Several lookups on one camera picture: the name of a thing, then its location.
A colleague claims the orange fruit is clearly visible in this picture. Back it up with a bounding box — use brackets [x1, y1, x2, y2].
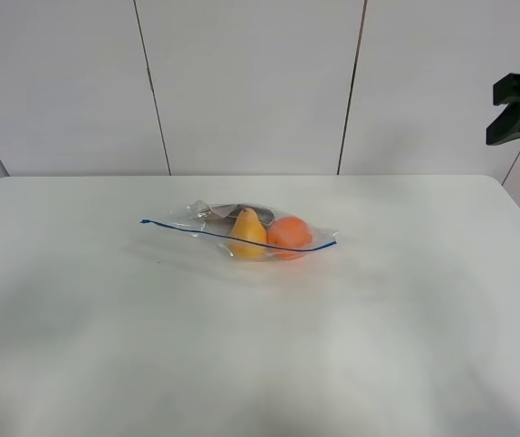
[267, 216, 313, 260]

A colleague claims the clear zip bag blue seal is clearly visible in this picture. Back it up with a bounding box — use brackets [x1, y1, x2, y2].
[140, 200, 337, 261]

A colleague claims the yellow pear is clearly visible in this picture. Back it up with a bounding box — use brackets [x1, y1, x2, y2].
[229, 209, 267, 260]

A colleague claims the dark object in bag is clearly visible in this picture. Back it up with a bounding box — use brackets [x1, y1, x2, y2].
[208, 203, 275, 228]

